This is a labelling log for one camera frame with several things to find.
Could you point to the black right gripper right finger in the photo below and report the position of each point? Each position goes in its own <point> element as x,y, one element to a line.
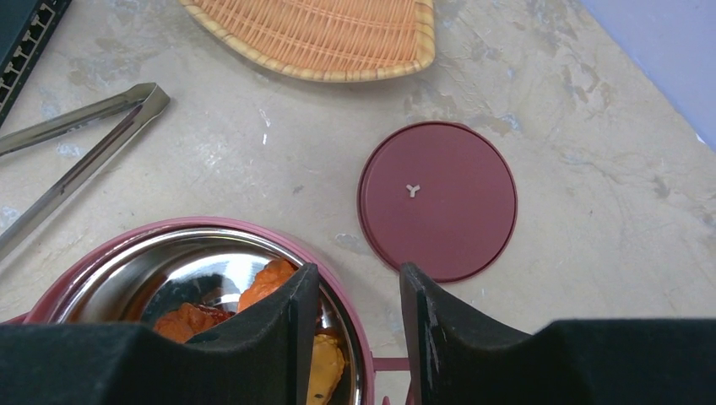
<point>459,355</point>

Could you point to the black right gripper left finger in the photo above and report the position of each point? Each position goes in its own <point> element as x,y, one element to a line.
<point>259,356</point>

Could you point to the orange fried chicken wing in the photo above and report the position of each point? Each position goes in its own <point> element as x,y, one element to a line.
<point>274,274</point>

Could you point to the dark red round lid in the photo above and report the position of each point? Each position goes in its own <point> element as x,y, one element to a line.
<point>440,195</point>

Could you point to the steel food tongs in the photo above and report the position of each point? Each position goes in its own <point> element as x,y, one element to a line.
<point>142,103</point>

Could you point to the orange fried cutlet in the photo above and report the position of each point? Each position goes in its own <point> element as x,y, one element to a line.
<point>189,320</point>

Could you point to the woven bamboo basket tray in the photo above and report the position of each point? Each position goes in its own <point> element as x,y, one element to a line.
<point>325,41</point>

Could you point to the black network switch box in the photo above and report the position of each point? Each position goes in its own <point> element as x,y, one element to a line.
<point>26,28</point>

